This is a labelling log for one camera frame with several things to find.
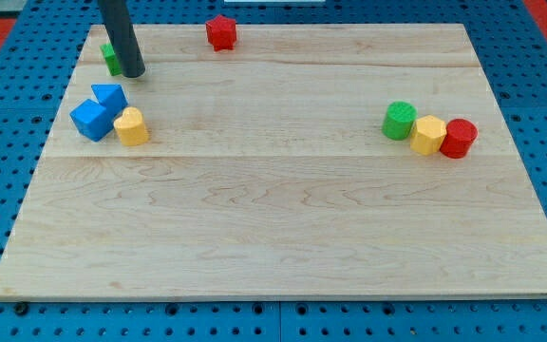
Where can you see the red star block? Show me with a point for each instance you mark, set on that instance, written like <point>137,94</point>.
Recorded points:
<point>221,33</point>

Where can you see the green star block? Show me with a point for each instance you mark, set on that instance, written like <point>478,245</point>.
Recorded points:
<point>110,59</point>

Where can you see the light wooden board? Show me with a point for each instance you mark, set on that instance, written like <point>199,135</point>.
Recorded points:
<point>267,177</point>

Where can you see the green cylinder block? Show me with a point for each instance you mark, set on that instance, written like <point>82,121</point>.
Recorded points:
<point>399,120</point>

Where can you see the yellow heart block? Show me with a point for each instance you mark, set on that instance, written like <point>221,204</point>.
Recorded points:
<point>130,127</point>

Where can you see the yellow hexagon block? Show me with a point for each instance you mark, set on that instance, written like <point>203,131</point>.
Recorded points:
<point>427,135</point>

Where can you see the blue triangle block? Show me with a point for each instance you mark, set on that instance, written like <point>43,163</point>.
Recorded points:
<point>111,97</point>

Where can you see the blue cube block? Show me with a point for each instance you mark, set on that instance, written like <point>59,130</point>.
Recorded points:
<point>91,120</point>

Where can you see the red cylinder block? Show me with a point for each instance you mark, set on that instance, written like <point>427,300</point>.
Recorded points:
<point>460,135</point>

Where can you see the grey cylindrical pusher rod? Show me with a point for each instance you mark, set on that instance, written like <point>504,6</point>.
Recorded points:
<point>121,34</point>

